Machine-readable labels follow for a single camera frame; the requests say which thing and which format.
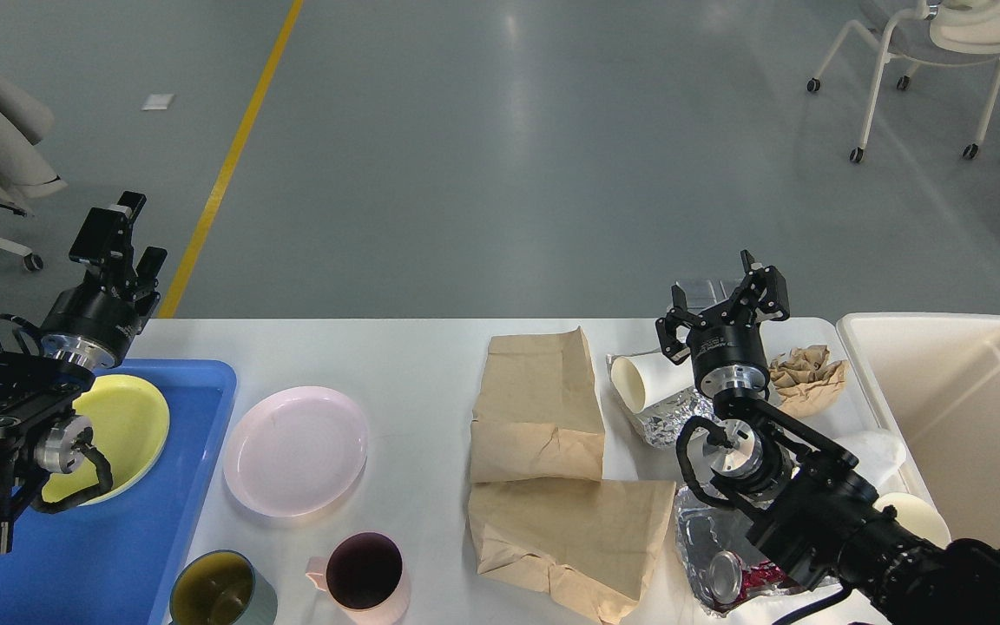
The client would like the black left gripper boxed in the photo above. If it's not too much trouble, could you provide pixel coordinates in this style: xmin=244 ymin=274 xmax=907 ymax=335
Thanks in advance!
xmin=40 ymin=193 xmax=168 ymax=369

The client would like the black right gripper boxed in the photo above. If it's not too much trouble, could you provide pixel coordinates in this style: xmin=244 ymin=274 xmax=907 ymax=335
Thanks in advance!
xmin=655 ymin=250 xmax=791 ymax=400

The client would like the pink plate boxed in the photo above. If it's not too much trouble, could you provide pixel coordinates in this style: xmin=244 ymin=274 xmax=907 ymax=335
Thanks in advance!
xmin=223 ymin=386 xmax=369 ymax=518

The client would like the teal mug yellow inside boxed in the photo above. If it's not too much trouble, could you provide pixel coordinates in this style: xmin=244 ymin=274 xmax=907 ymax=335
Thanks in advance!
xmin=169 ymin=549 xmax=278 ymax=624

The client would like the pink mug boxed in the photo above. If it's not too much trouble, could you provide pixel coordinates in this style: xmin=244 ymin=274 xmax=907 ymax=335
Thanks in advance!
xmin=305 ymin=531 xmax=411 ymax=624

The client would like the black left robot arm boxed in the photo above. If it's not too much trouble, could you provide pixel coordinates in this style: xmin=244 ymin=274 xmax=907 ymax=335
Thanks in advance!
xmin=0 ymin=191 xmax=167 ymax=555

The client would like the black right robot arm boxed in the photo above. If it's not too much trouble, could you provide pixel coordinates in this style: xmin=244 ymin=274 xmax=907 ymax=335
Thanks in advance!
xmin=655 ymin=250 xmax=1000 ymax=624

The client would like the white paper cup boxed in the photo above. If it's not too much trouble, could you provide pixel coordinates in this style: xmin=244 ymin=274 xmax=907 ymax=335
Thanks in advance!
xmin=873 ymin=493 xmax=952 ymax=549
xmin=609 ymin=351 xmax=694 ymax=414

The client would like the crumpled brown paper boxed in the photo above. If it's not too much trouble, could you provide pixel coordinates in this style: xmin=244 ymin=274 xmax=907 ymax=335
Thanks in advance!
xmin=769 ymin=345 xmax=849 ymax=420

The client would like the crumpled aluminium foil upper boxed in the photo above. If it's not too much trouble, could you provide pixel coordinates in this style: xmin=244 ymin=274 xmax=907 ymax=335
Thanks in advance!
xmin=607 ymin=353 xmax=714 ymax=448

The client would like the crumpled aluminium foil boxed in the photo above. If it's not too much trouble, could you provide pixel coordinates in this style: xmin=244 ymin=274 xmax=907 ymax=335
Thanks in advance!
xmin=674 ymin=486 xmax=841 ymax=624
xmin=607 ymin=353 xmax=714 ymax=448

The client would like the yellow plate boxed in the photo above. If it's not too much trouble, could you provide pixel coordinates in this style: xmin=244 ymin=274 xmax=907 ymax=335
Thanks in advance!
xmin=31 ymin=373 xmax=169 ymax=513

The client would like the upper brown paper bag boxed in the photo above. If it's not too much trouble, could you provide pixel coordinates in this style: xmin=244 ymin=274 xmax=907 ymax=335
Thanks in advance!
xmin=470 ymin=327 xmax=606 ymax=484

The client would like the brown paper bag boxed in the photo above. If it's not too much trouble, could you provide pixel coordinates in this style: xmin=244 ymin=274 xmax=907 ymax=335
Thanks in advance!
xmin=470 ymin=327 xmax=606 ymax=484
xmin=468 ymin=478 xmax=677 ymax=624

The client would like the lower brown paper bag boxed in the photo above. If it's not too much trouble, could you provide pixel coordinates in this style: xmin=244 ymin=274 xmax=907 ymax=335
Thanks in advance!
xmin=468 ymin=478 xmax=677 ymax=624

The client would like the crumpled aluminium foil lower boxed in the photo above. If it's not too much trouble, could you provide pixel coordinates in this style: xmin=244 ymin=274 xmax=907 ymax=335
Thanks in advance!
xmin=674 ymin=486 xmax=841 ymax=624

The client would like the white plastic bin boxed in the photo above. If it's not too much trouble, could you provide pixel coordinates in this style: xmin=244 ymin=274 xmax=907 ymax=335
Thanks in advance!
xmin=838 ymin=312 xmax=1000 ymax=549

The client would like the crushed red soda can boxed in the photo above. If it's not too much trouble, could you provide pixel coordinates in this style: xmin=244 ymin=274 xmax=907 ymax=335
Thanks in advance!
xmin=707 ymin=550 xmax=788 ymax=606

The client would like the white paper cup lower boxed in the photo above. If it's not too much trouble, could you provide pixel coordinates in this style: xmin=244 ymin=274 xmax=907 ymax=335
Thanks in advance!
xmin=873 ymin=493 xmax=952 ymax=549

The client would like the blue plastic tray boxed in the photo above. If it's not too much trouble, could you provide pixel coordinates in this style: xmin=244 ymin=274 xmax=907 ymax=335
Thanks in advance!
xmin=0 ymin=359 xmax=237 ymax=624

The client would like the white chair on wheels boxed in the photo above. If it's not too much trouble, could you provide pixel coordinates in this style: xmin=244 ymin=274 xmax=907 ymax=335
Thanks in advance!
xmin=806 ymin=1 xmax=1000 ymax=165

